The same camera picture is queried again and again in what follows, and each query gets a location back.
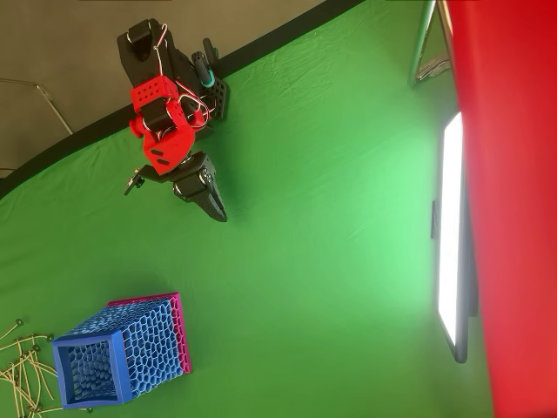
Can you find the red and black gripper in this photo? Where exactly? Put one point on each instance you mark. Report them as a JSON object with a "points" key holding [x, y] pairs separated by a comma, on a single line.
{"points": [[194, 185]]}

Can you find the black perforated arm base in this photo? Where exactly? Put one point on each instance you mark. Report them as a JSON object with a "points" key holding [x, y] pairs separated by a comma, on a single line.
{"points": [[219, 98]]}

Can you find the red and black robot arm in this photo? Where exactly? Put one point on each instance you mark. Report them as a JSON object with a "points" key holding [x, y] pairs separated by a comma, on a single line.
{"points": [[135, 56]]}

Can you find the blue and pink lattice basket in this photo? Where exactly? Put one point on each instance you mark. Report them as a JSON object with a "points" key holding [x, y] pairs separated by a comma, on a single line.
{"points": [[122, 370]]}

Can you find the green table cloth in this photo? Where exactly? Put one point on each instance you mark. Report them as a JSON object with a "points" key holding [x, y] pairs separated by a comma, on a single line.
{"points": [[304, 244]]}

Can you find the black teal clamp knob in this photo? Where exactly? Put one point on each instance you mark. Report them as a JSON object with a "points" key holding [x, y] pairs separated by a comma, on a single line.
{"points": [[203, 65]]}

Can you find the black monitor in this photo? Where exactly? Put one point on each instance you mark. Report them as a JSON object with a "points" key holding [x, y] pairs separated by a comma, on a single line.
{"points": [[452, 226]]}

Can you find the chrome tube stand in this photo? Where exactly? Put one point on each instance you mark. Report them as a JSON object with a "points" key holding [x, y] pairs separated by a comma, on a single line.
{"points": [[420, 48]]}

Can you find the red foreground holder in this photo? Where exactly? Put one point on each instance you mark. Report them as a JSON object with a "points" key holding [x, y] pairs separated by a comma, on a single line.
{"points": [[513, 196]]}

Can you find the black gripper camera bracket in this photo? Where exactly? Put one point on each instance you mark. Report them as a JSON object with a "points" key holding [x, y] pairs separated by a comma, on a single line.
{"points": [[148, 173]]}

